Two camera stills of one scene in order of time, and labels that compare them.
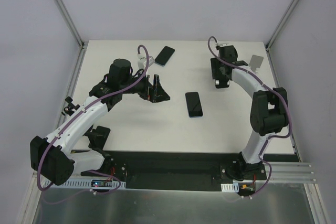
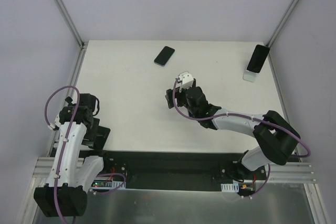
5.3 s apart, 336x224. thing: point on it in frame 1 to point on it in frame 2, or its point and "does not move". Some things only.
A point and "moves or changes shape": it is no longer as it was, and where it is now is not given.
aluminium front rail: (289, 172) does not move
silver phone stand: (255, 62) moves or changes shape
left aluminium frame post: (65, 9) does not move
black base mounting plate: (199, 170) does not move
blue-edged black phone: (164, 56) does not move
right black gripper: (221, 78) to (170, 98)
